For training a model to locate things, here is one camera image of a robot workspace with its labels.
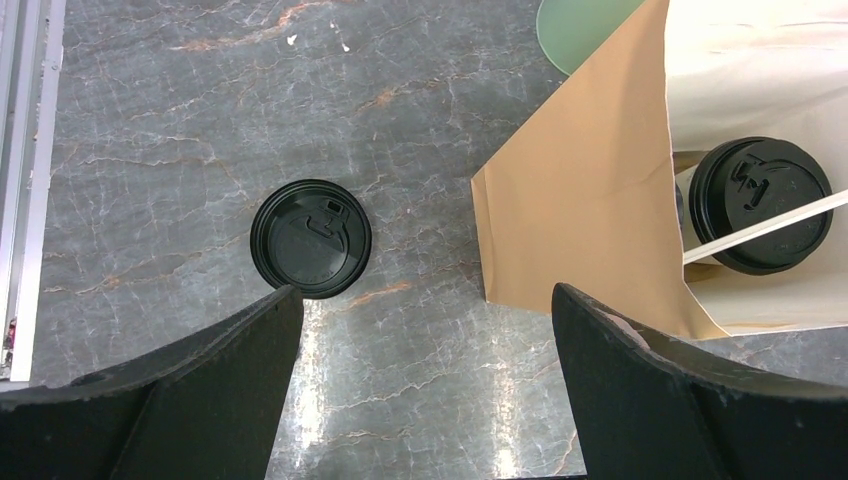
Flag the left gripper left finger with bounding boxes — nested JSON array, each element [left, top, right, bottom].
[[1, 286, 304, 479]]

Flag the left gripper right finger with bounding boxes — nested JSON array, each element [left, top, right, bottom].
[[551, 283, 847, 479]]

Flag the brown paper bag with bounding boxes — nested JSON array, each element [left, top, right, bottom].
[[471, 1, 847, 339]]

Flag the black plastic cup lid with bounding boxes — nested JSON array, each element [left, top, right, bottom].
[[675, 136, 833, 276]]

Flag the white paper straw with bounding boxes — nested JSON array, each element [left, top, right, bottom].
[[683, 190, 847, 265]]

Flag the stacked spare black lids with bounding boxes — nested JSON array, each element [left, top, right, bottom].
[[250, 179, 373, 300]]

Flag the green straw holder cup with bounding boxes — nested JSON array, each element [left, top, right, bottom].
[[536, 0, 643, 75]]

